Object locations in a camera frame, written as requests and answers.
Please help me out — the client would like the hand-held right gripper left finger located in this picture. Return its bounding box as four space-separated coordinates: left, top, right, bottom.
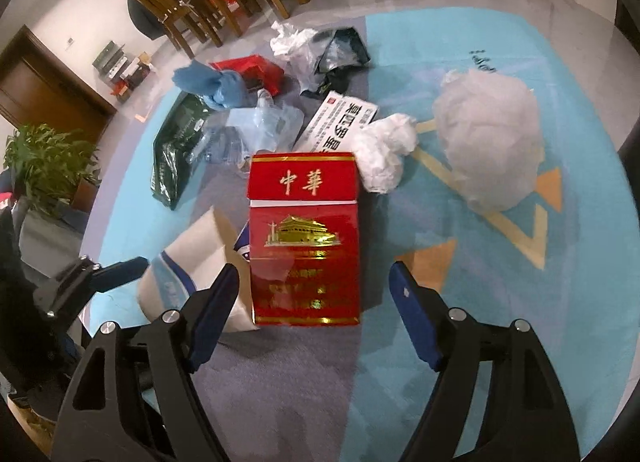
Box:
50 262 241 462

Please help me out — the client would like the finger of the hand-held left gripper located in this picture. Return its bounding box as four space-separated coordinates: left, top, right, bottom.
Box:
31 255 150 323

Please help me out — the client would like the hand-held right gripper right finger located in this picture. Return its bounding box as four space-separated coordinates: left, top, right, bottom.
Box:
389 261 600 462

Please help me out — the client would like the red cigarette carton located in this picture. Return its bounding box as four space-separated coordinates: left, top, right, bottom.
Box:
248 152 362 328

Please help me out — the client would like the dark green bag with clear plastic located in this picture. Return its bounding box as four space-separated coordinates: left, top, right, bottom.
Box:
299 28 372 96

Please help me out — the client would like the blue patterned rug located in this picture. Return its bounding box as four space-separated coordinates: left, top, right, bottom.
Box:
80 6 640 462

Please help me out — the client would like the potted green plant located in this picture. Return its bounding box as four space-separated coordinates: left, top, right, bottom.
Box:
4 123 103 214

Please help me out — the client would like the dark green foil bag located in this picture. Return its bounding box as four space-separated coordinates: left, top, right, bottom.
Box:
152 91 217 211

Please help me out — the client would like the white crumpled tissue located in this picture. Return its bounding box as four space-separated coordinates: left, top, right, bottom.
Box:
351 113 419 194

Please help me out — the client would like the light blue plastic bag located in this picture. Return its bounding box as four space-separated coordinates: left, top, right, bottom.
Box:
187 101 305 166

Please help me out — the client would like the large crumpled white plastic bag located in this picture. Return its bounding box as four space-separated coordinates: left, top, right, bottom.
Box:
431 67 544 209

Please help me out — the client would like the brown wooden door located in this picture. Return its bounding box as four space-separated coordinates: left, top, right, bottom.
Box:
0 25 117 135

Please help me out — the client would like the white printed cardboard box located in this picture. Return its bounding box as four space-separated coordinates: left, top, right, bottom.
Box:
292 91 379 154

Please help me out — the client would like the blue crumpled cloth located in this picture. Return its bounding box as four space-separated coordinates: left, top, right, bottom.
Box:
173 62 249 112

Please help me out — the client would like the red snack packet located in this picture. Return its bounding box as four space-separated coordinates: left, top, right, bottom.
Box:
209 56 284 96

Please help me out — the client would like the small crumpled white plastic bag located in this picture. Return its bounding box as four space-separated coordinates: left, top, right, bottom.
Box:
270 21 322 64

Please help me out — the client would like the stack of boxes by wall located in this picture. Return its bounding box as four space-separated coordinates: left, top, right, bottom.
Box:
92 41 157 104

